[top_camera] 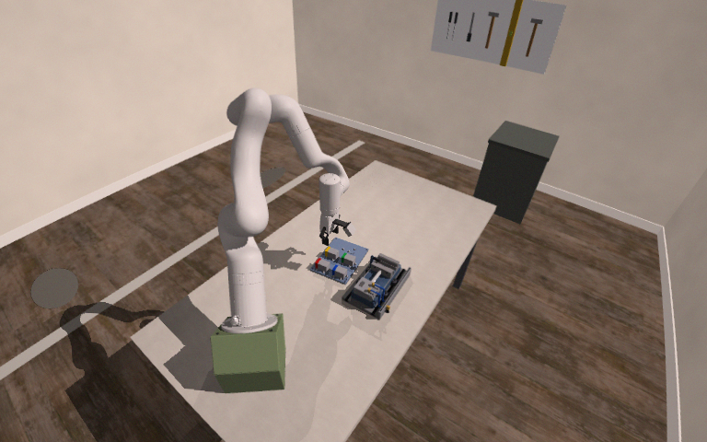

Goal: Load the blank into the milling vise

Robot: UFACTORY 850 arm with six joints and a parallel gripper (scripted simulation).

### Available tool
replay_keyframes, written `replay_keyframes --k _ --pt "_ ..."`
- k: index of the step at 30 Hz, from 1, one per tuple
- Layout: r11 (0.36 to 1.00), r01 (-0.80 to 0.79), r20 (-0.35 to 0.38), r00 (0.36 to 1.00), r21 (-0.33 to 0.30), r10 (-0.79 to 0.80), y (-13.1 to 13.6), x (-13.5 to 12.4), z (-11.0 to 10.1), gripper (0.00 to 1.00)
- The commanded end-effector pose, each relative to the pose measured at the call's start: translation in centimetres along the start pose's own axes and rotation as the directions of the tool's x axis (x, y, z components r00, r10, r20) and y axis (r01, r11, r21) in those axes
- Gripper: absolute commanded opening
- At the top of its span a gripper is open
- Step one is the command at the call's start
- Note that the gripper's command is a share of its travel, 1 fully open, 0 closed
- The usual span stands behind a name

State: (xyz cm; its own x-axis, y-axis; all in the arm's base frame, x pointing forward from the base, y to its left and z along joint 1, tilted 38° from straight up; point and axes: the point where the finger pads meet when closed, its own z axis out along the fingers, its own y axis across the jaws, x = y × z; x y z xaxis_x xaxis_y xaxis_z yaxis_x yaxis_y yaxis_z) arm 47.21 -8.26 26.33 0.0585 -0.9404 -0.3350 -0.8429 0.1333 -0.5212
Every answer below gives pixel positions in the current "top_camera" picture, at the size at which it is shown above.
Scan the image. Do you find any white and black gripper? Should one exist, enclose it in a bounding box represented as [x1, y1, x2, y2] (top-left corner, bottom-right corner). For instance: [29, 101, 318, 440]
[319, 212, 341, 246]

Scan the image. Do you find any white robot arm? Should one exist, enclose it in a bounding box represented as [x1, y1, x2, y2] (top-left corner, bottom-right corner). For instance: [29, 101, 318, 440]
[217, 88, 350, 333]

